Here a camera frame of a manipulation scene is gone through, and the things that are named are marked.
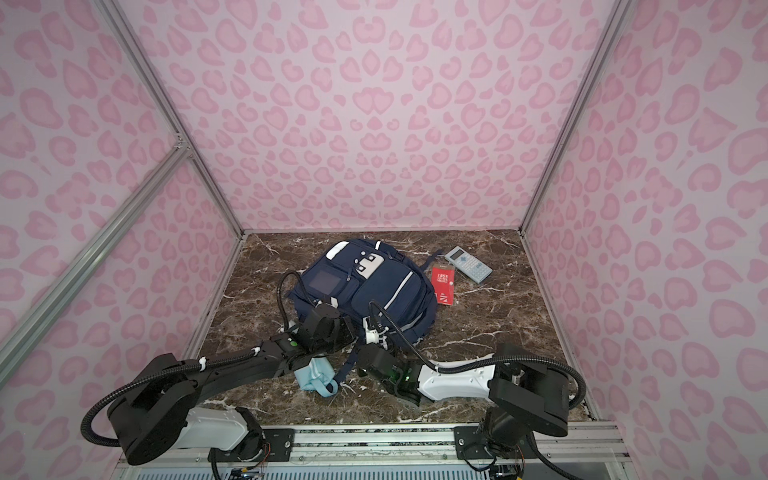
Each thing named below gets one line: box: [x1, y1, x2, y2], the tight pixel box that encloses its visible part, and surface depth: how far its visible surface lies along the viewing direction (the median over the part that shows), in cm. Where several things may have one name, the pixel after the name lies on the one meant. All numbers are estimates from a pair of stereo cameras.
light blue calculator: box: [445, 246, 493, 284], surface depth 109 cm
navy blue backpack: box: [288, 239, 441, 385], surface depth 97 cm
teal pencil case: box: [294, 356, 338, 397], surface depth 81 cm
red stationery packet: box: [432, 267, 455, 306], surface depth 105 cm
